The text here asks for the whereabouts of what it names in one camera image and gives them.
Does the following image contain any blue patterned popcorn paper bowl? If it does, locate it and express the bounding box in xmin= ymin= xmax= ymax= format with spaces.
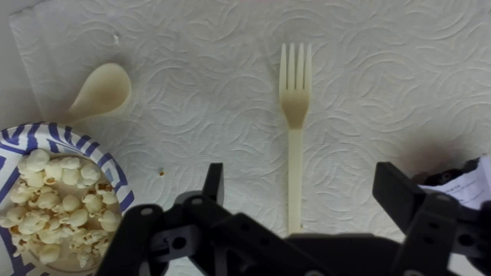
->
xmin=0 ymin=121 xmax=136 ymax=276

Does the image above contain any cream plastic spoon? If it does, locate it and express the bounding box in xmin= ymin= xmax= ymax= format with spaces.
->
xmin=62 ymin=62 xmax=133 ymax=124

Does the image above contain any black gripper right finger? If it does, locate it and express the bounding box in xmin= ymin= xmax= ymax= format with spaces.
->
xmin=371 ymin=161 xmax=491 ymax=276

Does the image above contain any cream plastic fork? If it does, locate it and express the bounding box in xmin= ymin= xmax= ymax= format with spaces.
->
xmin=277 ymin=42 xmax=314 ymax=238

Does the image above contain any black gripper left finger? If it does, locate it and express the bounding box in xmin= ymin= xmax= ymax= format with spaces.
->
xmin=95 ymin=163 xmax=309 ymax=276

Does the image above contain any popcorn pile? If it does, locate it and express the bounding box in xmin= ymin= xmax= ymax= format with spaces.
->
xmin=0 ymin=147 xmax=122 ymax=270

